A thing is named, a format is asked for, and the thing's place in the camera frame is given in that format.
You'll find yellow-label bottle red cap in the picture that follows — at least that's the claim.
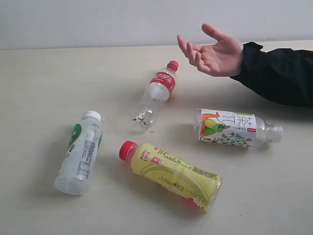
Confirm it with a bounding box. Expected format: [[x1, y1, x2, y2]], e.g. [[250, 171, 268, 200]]
[[119, 141, 222, 212]]

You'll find white green-label bottle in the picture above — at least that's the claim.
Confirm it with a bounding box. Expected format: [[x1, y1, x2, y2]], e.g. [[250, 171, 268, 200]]
[[54, 111, 103, 195]]

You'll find clear red-label cola bottle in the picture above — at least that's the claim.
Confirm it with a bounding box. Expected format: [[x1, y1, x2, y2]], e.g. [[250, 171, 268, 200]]
[[129, 60, 179, 134]]

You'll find person's open bare hand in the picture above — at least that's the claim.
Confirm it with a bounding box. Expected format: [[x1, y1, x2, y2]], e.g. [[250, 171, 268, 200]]
[[177, 23, 244, 77]]

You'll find clear tea bottle white label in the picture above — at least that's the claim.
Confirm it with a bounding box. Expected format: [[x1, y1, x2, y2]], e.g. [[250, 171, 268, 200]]
[[194, 108, 283, 148]]

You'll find black sleeved forearm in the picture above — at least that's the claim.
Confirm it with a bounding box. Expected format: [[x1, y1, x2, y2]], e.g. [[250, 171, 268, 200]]
[[232, 42, 313, 108]]

